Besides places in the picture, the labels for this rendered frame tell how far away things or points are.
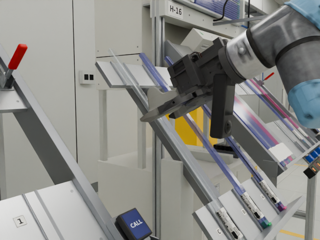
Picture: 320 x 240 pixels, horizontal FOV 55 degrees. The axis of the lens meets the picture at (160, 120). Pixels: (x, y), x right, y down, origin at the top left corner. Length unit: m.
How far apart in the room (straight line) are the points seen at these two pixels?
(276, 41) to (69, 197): 0.41
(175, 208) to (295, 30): 0.48
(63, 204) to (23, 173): 2.12
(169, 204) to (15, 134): 1.93
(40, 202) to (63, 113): 2.27
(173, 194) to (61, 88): 2.11
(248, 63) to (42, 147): 0.40
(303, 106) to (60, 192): 0.39
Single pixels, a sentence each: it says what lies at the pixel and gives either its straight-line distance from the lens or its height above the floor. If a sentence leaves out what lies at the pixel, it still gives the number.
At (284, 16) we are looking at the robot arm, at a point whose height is 1.11.
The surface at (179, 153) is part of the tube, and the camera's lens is 0.61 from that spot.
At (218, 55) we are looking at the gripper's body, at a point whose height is 1.06.
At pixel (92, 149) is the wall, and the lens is 3.01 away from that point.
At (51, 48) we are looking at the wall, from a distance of 2.73.
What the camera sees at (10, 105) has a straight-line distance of 0.65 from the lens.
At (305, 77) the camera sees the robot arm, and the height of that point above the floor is 1.02.
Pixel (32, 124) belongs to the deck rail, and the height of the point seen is 0.94.
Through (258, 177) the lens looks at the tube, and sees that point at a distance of 0.79.
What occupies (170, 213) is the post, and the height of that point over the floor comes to 0.70.
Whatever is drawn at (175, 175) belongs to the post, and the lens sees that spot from 0.74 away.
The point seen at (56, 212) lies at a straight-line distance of 0.52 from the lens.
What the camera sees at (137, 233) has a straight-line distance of 0.51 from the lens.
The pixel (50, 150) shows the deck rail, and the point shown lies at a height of 0.89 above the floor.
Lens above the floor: 1.01
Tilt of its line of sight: 6 degrees down
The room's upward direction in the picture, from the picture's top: straight up
